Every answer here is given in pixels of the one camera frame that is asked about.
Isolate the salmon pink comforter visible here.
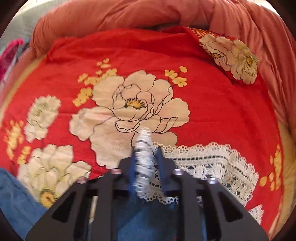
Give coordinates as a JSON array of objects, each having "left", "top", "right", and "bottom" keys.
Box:
[{"left": 30, "top": 1, "right": 295, "bottom": 133}]

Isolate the blue denim pants lace hem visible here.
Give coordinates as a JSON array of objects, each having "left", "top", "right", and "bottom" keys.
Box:
[{"left": 1, "top": 134, "right": 268, "bottom": 240}]

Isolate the red floral blanket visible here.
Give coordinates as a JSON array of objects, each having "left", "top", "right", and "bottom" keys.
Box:
[{"left": 1, "top": 27, "right": 283, "bottom": 235}]

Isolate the grey quilted headboard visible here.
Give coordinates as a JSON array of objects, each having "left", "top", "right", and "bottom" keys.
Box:
[{"left": 1, "top": 2, "right": 54, "bottom": 49}]

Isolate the pink floral pillow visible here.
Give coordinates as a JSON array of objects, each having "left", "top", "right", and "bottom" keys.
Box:
[{"left": 1, "top": 39, "right": 24, "bottom": 80}]

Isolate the beige bed sheet mattress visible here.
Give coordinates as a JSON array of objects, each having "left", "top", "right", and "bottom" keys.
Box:
[{"left": 1, "top": 55, "right": 295, "bottom": 238}]

